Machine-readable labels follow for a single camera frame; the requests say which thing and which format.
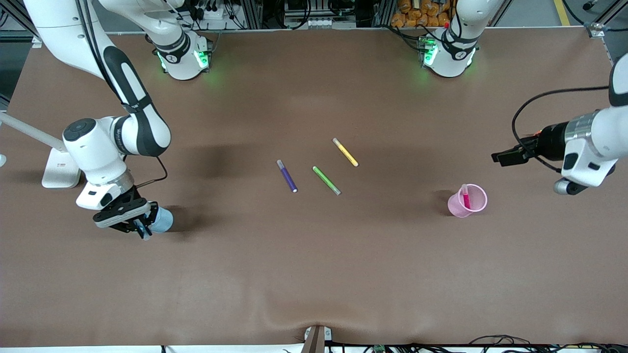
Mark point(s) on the white stand with pole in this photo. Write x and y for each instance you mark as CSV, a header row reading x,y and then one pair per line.
x,y
54,171

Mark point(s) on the yellow marker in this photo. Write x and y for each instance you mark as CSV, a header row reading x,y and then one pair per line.
x,y
345,152

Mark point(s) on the pink marker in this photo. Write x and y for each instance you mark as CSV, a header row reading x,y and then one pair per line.
x,y
465,197

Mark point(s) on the aluminium frame profile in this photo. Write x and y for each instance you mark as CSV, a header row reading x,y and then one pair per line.
x,y
12,14
601,27

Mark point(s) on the white terminal block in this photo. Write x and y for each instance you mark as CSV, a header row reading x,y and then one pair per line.
x,y
328,22

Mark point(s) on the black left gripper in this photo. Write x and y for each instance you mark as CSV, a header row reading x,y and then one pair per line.
x,y
550,140

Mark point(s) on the purple marker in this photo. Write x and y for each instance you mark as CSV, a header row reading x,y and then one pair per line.
x,y
287,176

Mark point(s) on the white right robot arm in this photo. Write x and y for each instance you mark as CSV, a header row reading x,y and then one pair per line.
x,y
49,24

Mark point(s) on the light blue mesh cup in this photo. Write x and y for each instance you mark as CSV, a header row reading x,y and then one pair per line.
x,y
164,220

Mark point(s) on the green marker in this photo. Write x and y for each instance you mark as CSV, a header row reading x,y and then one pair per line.
x,y
326,180

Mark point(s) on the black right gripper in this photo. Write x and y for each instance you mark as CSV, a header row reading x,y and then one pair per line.
x,y
129,201

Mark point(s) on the white power strip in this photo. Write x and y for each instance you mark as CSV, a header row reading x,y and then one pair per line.
x,y
211,13

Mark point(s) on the pink mesh cup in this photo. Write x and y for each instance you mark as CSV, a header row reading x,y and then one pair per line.
x,y
458,208

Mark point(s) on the orange packets pile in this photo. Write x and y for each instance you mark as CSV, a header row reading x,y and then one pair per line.
x,y
422,12

